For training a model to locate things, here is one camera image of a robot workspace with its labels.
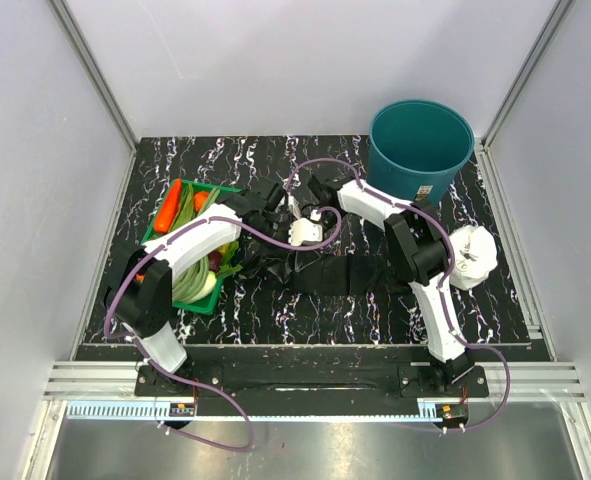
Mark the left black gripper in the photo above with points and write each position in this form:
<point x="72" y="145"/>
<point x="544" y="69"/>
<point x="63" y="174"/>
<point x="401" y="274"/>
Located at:
<point x="285" y="226"/>

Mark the black trash bag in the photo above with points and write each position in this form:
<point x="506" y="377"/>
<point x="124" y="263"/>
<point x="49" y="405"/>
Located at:
<point x="317" y="273"/>

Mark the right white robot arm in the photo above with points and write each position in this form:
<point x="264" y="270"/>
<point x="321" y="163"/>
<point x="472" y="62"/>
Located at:
<point x="421" y="256"/>

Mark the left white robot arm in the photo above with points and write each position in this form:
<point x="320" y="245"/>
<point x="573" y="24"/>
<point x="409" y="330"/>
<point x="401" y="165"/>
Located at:
<point x="138" y="298"/>

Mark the teal trash bin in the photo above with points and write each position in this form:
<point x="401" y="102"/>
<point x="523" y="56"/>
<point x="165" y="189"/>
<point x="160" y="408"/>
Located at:
<point x="417" y="147"/>

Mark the orange tomato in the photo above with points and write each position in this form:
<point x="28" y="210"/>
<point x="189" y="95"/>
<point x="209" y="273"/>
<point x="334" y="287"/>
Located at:
<point x="199" y="200"/>

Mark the purple onion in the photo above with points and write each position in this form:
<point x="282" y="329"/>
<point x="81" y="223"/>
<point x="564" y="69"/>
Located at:
<point x="215" y="259"/>

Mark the white round vegetable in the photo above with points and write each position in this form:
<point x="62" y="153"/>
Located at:
<point x="207" y="288"/>

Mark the orange carrot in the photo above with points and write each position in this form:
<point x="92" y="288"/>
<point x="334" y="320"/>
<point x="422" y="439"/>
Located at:
<point x="168" y="210"/>

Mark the green vegetable basket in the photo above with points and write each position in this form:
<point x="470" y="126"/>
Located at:
<point x="198" y="243"/>

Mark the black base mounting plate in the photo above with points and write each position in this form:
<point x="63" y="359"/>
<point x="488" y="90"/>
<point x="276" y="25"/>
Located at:
<point x="396" y="371"/>

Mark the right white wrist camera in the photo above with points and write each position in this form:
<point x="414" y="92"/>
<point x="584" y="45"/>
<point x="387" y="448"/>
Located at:
<point x="293" y="206"/>

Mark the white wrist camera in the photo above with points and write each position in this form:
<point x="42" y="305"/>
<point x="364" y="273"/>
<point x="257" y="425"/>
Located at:
<point x="293" y="206"/>
<point x="304" y="232"/>

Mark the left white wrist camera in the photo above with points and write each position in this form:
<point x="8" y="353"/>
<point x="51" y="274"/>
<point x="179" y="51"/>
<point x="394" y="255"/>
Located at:
<point x="304" y="232"/>

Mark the aluminium frame rail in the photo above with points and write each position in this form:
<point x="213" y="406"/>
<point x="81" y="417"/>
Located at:
<point x="551" y="380"/>

